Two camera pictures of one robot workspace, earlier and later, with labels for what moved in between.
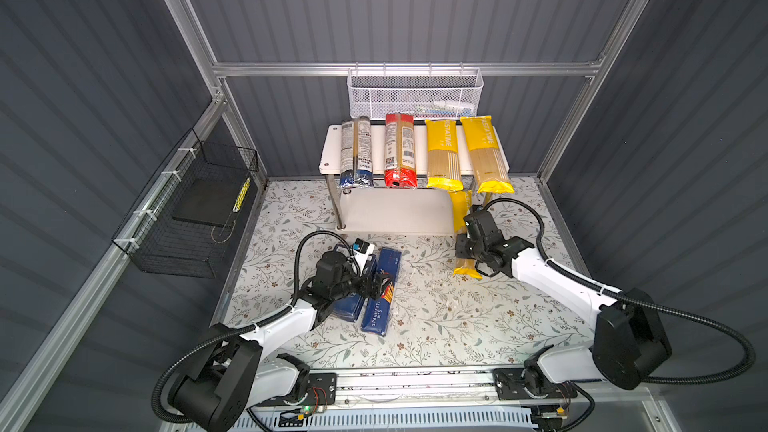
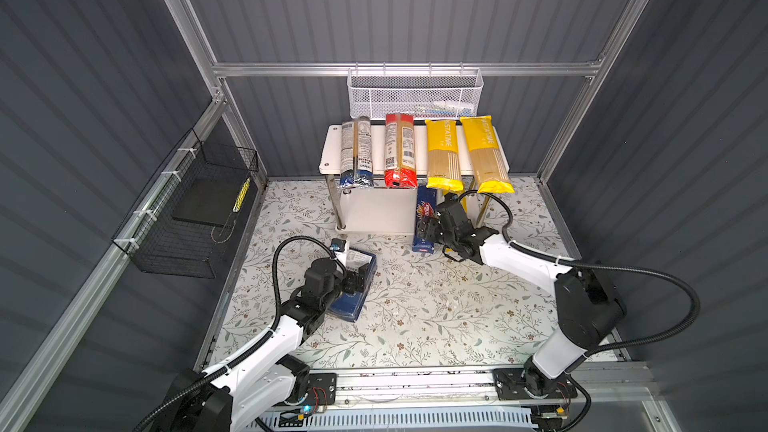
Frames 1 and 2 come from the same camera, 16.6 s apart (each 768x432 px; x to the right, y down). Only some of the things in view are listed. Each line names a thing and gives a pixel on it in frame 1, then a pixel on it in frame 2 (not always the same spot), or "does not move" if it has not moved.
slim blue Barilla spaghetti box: x=378 y=310 to x=426 y=208
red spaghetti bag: x=399 y=152 does not move
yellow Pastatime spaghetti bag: x=490 y=170 does not move
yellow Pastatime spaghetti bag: x=443 y=163 does not move
